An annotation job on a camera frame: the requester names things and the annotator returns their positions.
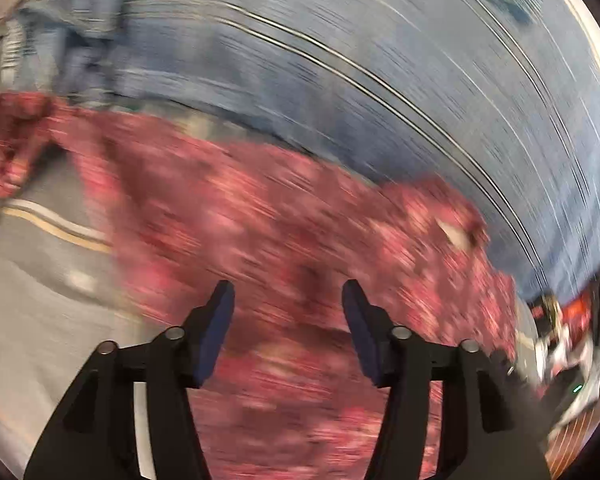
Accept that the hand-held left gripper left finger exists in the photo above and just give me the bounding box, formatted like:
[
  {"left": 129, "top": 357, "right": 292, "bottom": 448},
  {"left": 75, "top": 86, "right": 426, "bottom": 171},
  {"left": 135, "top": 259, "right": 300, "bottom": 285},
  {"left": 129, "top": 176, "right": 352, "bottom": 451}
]
[{"left": 24, "top": 280, "right": 237, "bottom": 480}]

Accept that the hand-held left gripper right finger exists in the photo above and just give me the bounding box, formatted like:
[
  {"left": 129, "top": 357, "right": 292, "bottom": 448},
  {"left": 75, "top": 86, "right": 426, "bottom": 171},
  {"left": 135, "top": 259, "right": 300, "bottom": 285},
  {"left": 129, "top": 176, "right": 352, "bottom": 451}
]
[{"left": 341, "top": 279, "right": 553, "bottom": 480}]

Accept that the pink floral garment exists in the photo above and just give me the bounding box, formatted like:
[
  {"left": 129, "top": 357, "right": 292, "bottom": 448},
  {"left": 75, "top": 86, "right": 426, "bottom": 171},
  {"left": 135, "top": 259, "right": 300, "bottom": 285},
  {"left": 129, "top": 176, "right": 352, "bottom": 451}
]
[{"left": 0, "top": 91, "right": 518, "bottom": 480}]

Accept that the red snack packet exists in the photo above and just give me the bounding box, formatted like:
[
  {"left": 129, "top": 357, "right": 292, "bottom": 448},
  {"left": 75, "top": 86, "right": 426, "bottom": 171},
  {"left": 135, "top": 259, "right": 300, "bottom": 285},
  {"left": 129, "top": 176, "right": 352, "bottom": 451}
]
[{"left": 560, "top": 292, "right": 597, "bottom": 333}]

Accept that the grey patterned quilt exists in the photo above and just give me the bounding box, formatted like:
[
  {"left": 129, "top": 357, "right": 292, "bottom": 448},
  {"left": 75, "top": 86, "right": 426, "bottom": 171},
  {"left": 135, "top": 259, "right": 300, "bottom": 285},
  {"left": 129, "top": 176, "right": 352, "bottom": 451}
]
[{"left": 0, "top": 110, "right": 203, "bottom": 463}]

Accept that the blue plaid pillow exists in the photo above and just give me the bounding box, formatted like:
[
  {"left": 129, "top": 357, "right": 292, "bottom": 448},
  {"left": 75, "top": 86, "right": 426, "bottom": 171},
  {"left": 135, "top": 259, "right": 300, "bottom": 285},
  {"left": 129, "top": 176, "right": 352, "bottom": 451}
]
[{"left": 10, "top": 0, "right": 600, "bottom": 306}]

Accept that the crumpled blue plaid cloth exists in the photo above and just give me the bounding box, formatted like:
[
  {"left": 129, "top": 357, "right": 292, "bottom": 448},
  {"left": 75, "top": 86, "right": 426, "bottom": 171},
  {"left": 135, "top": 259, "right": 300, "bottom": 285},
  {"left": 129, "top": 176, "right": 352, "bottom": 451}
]
[{"left": 15, "top": 0, "right": 131, "bottom": 103}]

